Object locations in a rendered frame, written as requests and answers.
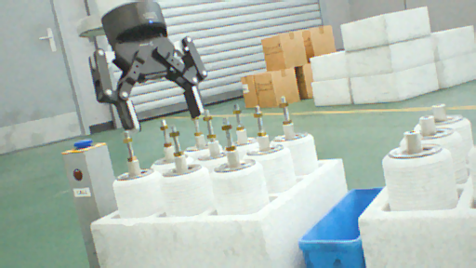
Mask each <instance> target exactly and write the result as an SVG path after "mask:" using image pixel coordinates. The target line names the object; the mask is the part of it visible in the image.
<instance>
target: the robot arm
mask: <svg viewBox="0 0 476 268"><path fill-rule="evenodd" d="M94 1H95V5H96V8H97V11H98V13H96V14H94V15H92V16H89V17H84V18H82V19H80V20H78V21H77V22H76V24H75V28H76V32H77V34H78V36H79V37H82V38H84V37H92V36H98V35H101V36H103V35H105V36H106V38H107V40H108V42H109V46H111V47H112V52H105V51H104V50H103V49H102V48H97V49H96V51H94V52H93V54H92V55H90V56H89V58H88V61H89V67H90V72H91V75H92V79H93V87H94V89H95V93H96V97H97V102H99V103H103V102H106V103H110V104H112V105H114V106H115V108H116V111H117V113H118V114H119V119H120V121H121V123H122V127H123V129H124V130H128V133H129V135H133V134H136V133H138V132H140V131H141V125H140V123H139V120H138V115H137V113H136V111H135V106H134V104H133V102H132V100H128V97H129V96H130V93H131V89H132V88H133V86H134V85H135V84H136V82H137V83H139V84H144V83H145V82H147V81H148V80H161V79H162V78H163V77H165V78H166V80H169V81H170V82H174V83H176V84H177V85H178V86H179V87H182V89H185V92H183V95H184V96H185V101H186V102H187V105H188V109H189V112H190V114H191V116H192V118H196V117H200V116H201V115H203V114H204V108H205V105H204V100H203V99H202V96H201V92H200V89H199V87H198V85H199V84H200V83H201V81H203V80H204V79H205V78H206V77H207V71H206V68H205V66H204V63H203V62H202V60H201V56H200V55H199V53H198V52H197V49H196V46H195V45H194V43H193V41H192V39H191V37H190V36H185V37H184V38H183V39H181V40H179V41H177V42H175V43H172V41H171V40H169V37H168V35H167V28H166V24H165V18H164V16H163V11H162V9H161V8H160V5H159V2H158V0H94ZM175 52H176V53H177V56H178V57H181V60H182V61H183V63H184V64H183V63H181V61H179V60H178V59H176V58H175V57H174V56H175ZM112 63H113V64H115V66H116V67H117V68H119V69H120V70H121V71H122V73H121V76H120V77H119V81H118V83H117V85H116V90H112V80H111V78H110V74H109V68H110V67H111V66H112ZM171 67H172V68H173V69H174V71H172V70H170V68H171Z"/></svg>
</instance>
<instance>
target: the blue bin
mask: <svg viewBox="0 0 476 268"><path fill-rule="evenodd" d="M383 189H384V187H372V188H359V189H353V190H349V191H348V192H347V193H345V195H343V196H342V197H341V199H339V200H338V202H336V204H335V205H333V206H332V207H331V208H330V209H329V210H328V211H326V212H325V214H324V215H323V216H322V218H320V219H319V220H318V221H317V222H316V223H314V224H313V225H312V227H311V228H310V229H309V230H307V232H306V233H305V234H304V235H303V236H301V237H300V238H299V240H298V241H297V243H298V247H299V249H301V250H302V252H303V256H304V262H305V265H306V268H366V265H365V256H364V249H363V245H362V238H361V233H360V228H359V224H358V219H359V218H360V216H361V215H362V214H363V213H364V211H365V210H366V209H367V207H368V206H370V205H371V203H372V202H373V201H374V199H375V198H376V197H377V195H378V194H380V192H381V190H383Z"/></svg>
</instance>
